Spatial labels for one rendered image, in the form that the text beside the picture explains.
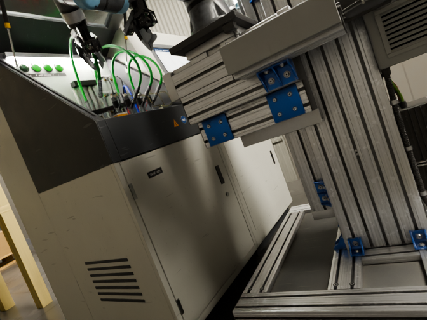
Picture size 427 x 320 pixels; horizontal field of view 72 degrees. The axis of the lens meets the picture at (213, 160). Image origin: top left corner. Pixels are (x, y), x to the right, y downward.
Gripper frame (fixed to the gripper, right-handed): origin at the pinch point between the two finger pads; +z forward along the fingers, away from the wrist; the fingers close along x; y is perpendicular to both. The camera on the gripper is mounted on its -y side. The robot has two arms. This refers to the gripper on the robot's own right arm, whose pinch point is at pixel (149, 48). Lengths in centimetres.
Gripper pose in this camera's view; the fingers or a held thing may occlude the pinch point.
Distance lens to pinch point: 141.6
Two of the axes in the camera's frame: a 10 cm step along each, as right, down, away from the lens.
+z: 3.5, 9.3, 0.8
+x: 5.0, -2.6, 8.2
